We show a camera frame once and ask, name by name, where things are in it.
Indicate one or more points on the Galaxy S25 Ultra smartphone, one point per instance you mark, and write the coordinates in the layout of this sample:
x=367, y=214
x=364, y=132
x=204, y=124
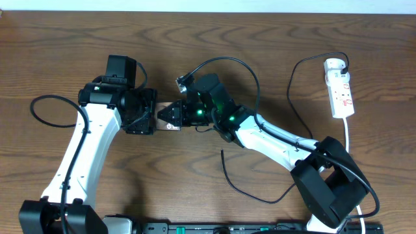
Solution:
x=161, y=124

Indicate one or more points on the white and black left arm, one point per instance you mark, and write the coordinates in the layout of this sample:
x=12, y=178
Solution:
x=67, y=204

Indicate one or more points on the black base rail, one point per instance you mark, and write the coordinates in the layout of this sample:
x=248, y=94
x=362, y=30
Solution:
x=243, y=228

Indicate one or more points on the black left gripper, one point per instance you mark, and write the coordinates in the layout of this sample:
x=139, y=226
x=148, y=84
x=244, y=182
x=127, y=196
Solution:
x=143, y=112

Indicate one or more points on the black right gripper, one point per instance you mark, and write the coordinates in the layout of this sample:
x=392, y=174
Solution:
x=180, y=114

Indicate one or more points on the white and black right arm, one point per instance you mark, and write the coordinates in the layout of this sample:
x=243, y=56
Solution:
x=328, y=180

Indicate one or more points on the white power strip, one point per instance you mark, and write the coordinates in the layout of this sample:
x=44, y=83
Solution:
x=340, y=95

